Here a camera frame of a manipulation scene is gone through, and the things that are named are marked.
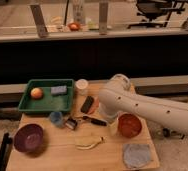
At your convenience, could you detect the yellow banana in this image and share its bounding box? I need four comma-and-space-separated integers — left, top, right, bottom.
75, 136, 104, 150

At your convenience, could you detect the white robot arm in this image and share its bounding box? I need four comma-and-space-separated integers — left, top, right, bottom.
98, 74, 188, 136

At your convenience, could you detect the red-orange bowl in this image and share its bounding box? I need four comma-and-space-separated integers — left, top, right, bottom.
118, 114, 142, 138

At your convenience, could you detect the purple bowl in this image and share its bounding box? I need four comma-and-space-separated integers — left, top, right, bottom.
14, 124, 43, 153

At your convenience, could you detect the orange carrot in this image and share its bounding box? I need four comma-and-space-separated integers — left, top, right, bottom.
88, 98, 99, 114

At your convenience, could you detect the black rectangular block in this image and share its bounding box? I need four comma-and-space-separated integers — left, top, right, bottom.
80, 96, 94, 113

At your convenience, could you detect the grey-blue folded cloth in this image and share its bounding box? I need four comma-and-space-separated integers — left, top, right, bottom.
123, 144, 151, 169

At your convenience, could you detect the small metal cup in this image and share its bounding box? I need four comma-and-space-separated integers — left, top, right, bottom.
65, 118, 78, 130

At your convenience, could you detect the white plastic container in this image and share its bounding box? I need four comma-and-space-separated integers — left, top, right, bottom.
75, 79, 88, 95

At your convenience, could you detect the small blue cup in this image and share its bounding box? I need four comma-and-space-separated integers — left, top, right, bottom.
49, 112, 64, 127

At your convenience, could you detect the blue-grey sponge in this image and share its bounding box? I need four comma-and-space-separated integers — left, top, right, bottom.
51, 86, 67, 95

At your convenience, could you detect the green plastic tray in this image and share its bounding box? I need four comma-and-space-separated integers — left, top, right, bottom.
18, 79, 74, 114

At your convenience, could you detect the orange apple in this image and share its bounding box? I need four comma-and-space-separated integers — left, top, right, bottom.
30, 88, 43, 99

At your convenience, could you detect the red fruit on shelf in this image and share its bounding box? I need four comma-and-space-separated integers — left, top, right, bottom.
68, 23, 80, 31

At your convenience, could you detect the black chair on left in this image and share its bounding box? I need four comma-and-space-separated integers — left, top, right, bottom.
0, 133, 13, 171

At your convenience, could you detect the black office chair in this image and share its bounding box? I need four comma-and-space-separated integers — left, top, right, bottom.
128, 0, 185, 29

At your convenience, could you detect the black handled tool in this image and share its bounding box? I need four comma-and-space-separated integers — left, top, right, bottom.
76, 116, 107, 126

